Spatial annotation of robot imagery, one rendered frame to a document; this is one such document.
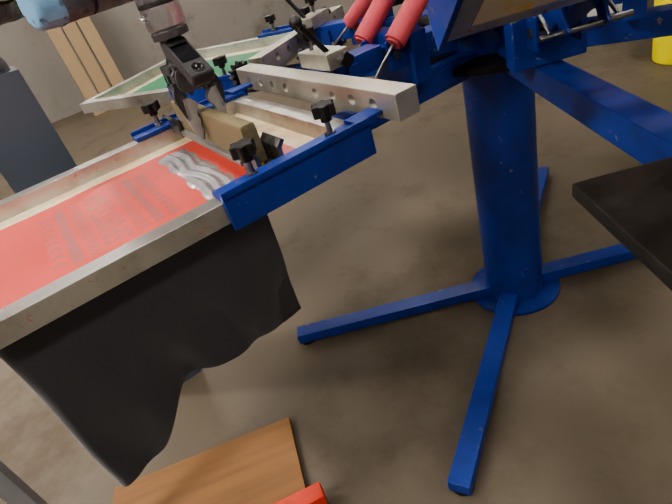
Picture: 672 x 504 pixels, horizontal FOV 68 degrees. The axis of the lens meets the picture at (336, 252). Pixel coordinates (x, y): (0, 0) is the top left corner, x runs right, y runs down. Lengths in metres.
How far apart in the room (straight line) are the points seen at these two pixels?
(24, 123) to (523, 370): 1.64
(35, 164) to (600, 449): 1.74
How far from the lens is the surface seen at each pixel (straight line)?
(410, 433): 1.61
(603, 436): 1.60
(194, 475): 1.76
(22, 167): 1.66
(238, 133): 0.91
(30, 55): 8.03
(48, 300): 0.81
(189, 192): 1.00
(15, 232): 1.23
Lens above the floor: 1.31
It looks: 33 degrees down
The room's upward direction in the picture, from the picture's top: 18 degrees counter-clockwise
